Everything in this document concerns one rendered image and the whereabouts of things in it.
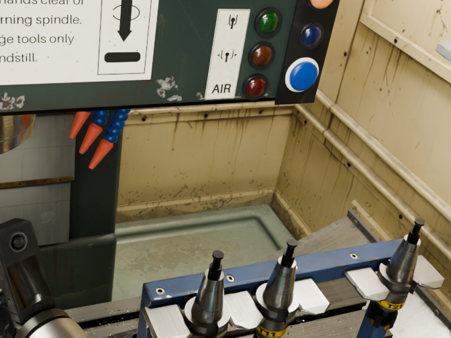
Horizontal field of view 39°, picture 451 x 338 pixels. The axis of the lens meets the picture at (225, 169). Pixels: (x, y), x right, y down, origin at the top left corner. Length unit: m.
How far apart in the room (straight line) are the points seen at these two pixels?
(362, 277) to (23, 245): 0.54
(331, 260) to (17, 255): 0.50
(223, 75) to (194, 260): 1.41
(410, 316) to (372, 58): 0.65
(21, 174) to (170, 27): 0.85
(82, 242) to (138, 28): 1.04
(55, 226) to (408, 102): 0.87
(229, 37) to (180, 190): 1.47
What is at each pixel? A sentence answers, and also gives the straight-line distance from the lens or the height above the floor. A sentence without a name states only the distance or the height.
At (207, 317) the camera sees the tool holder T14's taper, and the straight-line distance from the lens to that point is 0.88.
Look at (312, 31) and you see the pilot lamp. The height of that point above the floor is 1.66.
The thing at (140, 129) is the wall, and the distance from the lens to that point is 1.85.
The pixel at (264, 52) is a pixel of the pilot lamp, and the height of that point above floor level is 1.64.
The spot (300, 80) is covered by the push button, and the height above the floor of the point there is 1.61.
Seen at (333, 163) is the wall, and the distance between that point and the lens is 1.87.
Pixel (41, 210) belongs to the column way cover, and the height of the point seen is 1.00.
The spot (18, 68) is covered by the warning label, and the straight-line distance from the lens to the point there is 0.54.
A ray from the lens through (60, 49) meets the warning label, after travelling 0.54.
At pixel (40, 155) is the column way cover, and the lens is 1.34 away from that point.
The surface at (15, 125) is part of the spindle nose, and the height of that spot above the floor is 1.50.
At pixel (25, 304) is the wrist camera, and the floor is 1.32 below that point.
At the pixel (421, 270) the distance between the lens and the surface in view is 1.10.
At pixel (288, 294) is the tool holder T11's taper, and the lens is 0.92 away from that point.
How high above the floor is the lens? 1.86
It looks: 32 degrees down
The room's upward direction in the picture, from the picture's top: 10 degrees clockwise
